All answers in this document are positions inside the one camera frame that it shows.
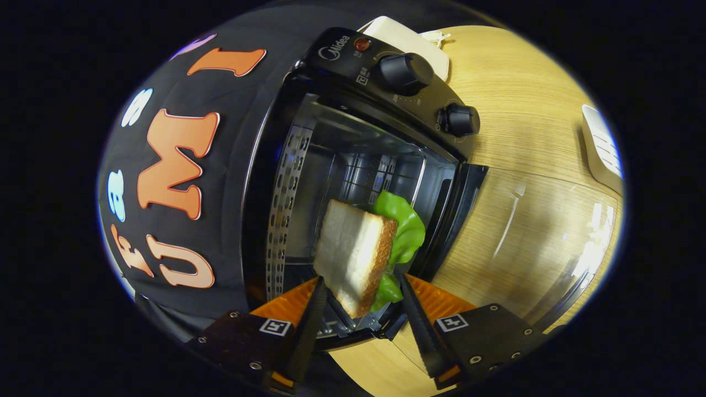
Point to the white pop-up toaster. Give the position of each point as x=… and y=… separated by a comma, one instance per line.
x=408, y=38

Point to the white food tray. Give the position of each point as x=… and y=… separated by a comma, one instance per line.
x=598, y=149

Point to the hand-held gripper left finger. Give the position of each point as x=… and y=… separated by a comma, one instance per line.
x=309, y=336

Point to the small white dish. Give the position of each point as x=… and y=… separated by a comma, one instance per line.
x=436, y=37

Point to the black toaster oven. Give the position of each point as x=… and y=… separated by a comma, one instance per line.
x=342, y=55

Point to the sandwich with lettuce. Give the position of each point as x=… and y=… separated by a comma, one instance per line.
x=350, y=248

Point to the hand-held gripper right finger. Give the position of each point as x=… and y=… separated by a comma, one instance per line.
x=424, y=336

